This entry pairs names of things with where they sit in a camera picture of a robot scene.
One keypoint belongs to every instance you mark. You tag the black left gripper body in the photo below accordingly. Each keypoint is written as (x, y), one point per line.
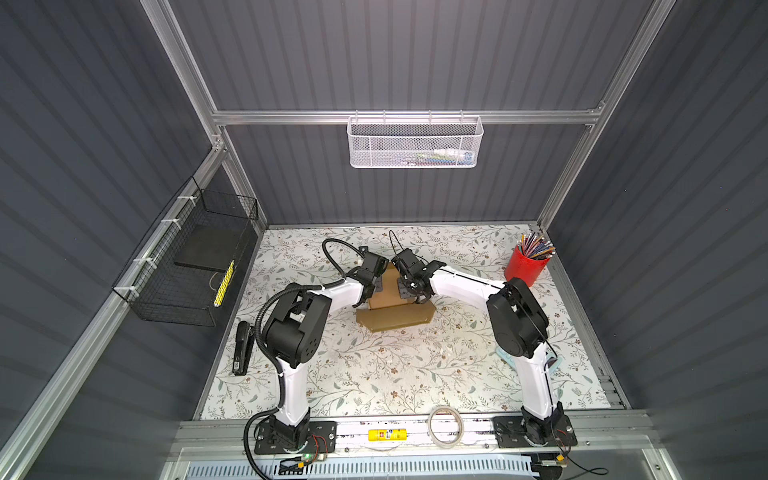
(353, 276)

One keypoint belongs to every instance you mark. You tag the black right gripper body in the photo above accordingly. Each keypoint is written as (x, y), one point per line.
(405, 284)

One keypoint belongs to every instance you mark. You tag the brown cardboard box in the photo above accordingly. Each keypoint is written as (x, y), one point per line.
(387, 310)

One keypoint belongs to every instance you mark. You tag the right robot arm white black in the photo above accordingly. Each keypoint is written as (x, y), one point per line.
(518, 322)

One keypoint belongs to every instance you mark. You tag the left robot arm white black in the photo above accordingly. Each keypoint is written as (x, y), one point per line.
(290, 326)

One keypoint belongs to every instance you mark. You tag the red metal pencil cup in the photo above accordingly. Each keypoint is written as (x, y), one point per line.
(527, 268)

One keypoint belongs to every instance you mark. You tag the markers in white basket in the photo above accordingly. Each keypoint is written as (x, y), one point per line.
(448, 156)

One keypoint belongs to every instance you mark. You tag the bundle of coloured pencils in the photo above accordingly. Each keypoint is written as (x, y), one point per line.
(534, 246)

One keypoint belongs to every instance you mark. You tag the teal calculator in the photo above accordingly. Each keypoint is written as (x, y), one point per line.
(552, 359)

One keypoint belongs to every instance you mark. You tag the black stapler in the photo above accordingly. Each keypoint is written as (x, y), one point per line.
(244, 344)

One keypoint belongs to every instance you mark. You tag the yellow striped tool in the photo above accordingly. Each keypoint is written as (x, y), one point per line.
(224, 285)

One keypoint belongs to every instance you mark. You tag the black foam pad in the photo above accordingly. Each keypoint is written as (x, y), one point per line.
(208, 248)

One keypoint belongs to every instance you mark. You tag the yellow spirit level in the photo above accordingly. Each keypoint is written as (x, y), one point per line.
(387, 435)

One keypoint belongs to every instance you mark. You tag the clear tape roll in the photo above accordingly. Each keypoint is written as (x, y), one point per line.
(445, 427)

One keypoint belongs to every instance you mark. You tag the white wire mesh basket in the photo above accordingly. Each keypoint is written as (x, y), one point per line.
(381, 142)

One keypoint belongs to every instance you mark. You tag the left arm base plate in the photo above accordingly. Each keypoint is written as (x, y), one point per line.
(273, 437)

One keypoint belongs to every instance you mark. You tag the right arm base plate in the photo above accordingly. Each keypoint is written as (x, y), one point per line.
(524, 429)

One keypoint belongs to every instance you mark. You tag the black wire mesh basket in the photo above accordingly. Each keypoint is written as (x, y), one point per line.
(189, 271)

